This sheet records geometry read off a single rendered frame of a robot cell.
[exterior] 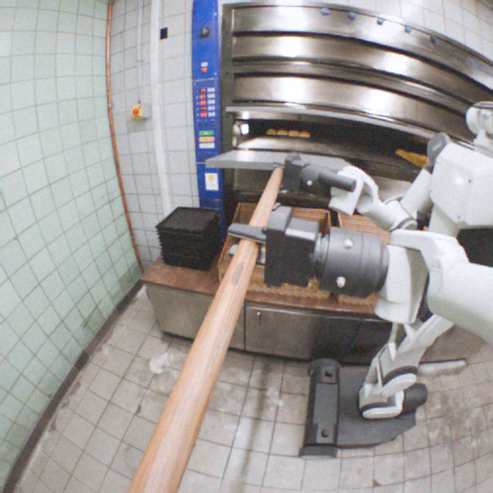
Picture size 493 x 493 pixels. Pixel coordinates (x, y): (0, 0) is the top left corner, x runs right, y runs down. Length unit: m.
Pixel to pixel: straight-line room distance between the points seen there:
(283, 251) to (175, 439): 0.24
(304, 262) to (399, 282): 0.13
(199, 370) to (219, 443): 1.24
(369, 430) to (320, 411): 0.30
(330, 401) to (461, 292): 1.15
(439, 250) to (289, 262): 0.19
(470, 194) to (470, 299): 0.31
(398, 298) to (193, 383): 0.25
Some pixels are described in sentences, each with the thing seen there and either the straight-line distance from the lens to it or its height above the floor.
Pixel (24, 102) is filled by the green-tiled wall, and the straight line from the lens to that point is 1.46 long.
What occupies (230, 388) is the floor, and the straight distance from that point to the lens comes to 1.52.
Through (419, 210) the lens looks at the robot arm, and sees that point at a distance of 0.81.
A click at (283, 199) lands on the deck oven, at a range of 1.44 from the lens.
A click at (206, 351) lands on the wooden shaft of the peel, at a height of 1.23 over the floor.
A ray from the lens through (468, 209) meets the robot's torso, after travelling 0.53.
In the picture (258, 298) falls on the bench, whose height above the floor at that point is 0.58.
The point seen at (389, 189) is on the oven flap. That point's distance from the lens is 1.51.
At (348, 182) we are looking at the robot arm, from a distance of 0.57.
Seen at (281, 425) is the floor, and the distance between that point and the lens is 1.45.
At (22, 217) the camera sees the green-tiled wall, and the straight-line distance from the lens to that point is 1.40.
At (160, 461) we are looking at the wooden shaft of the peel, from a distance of 0.18.
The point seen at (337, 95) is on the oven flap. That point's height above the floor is 1.53.
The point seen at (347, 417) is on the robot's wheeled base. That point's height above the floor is 0.17.
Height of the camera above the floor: 1.40
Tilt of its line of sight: 33 degrees down
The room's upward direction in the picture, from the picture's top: straight up
